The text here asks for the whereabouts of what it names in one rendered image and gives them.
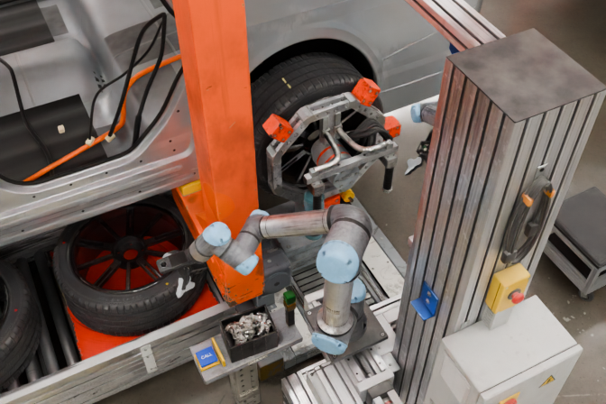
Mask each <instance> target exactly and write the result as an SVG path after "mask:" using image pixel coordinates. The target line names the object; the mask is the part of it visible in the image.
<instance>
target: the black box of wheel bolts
mask: <svg viewBox="0 0 606 404"><path fill-rule="evenodd" d="M218 322H219V325H220V330H221V336H222V338H223V341H224V343H225V347H226V350H227V352H228V354H229V357H230V360H231V362H232V363H235V362H238V361H240V360H242V359H245V358H248V357H250V356H253V355H256V354H259V353H262V352H265V351H268V350H270V349H272V348H275V347H278V330H277V328H276V326H275V325H274V322H273V320H272V318H271V314H270V312H269V310H268V309H267V306H266V304H264V305H261V306H258V307H256V308H251V309H249V310H246V311H244V312H241V313H238V314H235V315H232V316H230V317H225V318H222V319H220V320H218Z"/></svg>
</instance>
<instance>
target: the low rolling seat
mask: <svg viewBox="0 0 606 404"><path fill-rule="evenodd" d="M543 252H544V253H545V254H546V255H547V256H548V257H549V258H550V260H551V261H552V262H553V263H554V264H555V265H556V266H557V267H558V268H559V269H560V270H561V271H562V272H563V273H564V274H565V275H566V276H567V277H568V279H569V280H570V281H571V282H572V283H573V284H574V285H575V286H576V287H577V288H578V289H579V291H578V295H579V297H580V298H581V299H582V300H584V301H588V302H589V301H592V300H593V299H594V294H593V291H595V290H597V289H599V288H601V287H603V286H605V285H606V195H605V194H603V193H602V192H601V191H600V190H599V189H598V188H597V187H595V186H594V187H591V188H588V189H586V190H584V191H582V192H580V193H578V194H575V195H573V196H571V197H569V198H566V199H564V201H563V203H562V205H561V207H560V210H559V212H558V215H557V217H556V220H555V223H554V225H553V228H552V230H551V233H550V235H549V237H548V239H547V242H546V246H545V248H544V250H543Z"/></svg>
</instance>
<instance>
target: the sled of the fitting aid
mask: <svg viewBox="0 0 606 404"><path fill-rule="evenodd" d="M270 243H271V245H272V247H273V248H275V247H277V248H279V246H278V245H277V244H276V242H275V240H274V239H273V238H271V240H270ZM322 245H323V244H320V245H318V246H315V247H313V248H310V249H308V250H305V251H304V252H300V253H298V254H295V255H293V256H290V257H289V258H288V259H289V260H290V264H291V270H292V272H293V271H297V270H299V269H302V268H304V267H306V266H308V265H310V264H313V263H315V262H317V254H318V252H319V250H320V248H321V247H322Z"/></svg>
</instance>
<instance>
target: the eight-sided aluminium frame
mask: <svg viewBox="0 0 606 404"><path fill-rule="evenodd" d="M360 103H361V102H360V101H359V100H358V99H357V97H356V96H355V95H354V94H353V93H350V92H346V93H342V94H341V95H338V96H333V97H330V98H328V99H325V100H322V101H319V102H316V103H314V104H311V105H308V106H307V105H305V106H303V107H301V108H300V109H299V110H298V111H297V112H296V113H295V114H294V116H293V117H292V118H291V119H290V120H289V124H290V125H291V127H292V128H293V129H294V132H293V133H292V135H291V136H290V137H289V138H288V139H287V141H286V142H280V141H278V140H275V139H274V140H273V141H272V142H270V144H269V146H268V147H267V148H266V154H267V170H268V180H267V181H268V186H269V187H270V189H271V191H272V192H273V194H274V195H277V196H278V197H284V198H286V199H289V200H291V201H294V202H297V203H300V204H302V206H304V194H305V193H306V192H307V191H308V190H309V189H306V190H302V189H300V188H295V187H293V186H291V185H289V184H286V183H283V182H282V176H281V157H282V155H283V154H284V153H285V152H286V151H287V149H288V148H289V147H290V146H291V145H292V143H294V142H295V141H296V140H297V139H298V137H299V136H300V135H301V134H302V132H303V131H304V130H305V129H306V128H307V127H308V125H309V124H310V123H312V122H315V121H316V120H319V119H322V118H323V117H326V116H330V115H335V114H336V113H339V112H343V111H345V110H348V109H351V108H352V109H354V110H355V111H357V112H359V113H361V114H362V115H365V116H367V117H369V118H370V117H371V118H375V119H376V120H377V121H378V122H379V123H380V124H381V125H382V126H383V127H384V126H385V123H386V122H385V118H386V117H385V116H384V115H383V113H382V112H381V111H380V110H379V109H378V108H376V107H375V106H372V105H371V106H365V105H361V104H360ZM381 142H383V138H382V137H381V136H380V135H379V133H376V134H374V135H372V136H369V137H368V146H373V145H375V144H378V143H381ZM376 160H378V159H375V160H372V161H368V162H366V163H364V164H361V165H359V166H357V167H358V168H359V170H360V173H359V176H358V178H357V180H358V179H359V178H360V177H361V176H362V175H363V174H364V172H365V171H367V170H368V169H369V168H370V167H371V166H372V164H373V163H374V162H375V161H376ZM357 180H356V181H357ZM356 181H355V182H356ZM355 182H354V183H353V184H352V185H350V186H349V187H347V188H335V187H334V185H333V184H332V183H331V182H330V181H327V182H325V183H324V184H325V193H324V195H325V199H326V198H328V197H332V196H334V195H336V194H339V193H342V192H345V191H346V190H348V189H350V188H351V187H353V186H354V184H355Z"/></svg>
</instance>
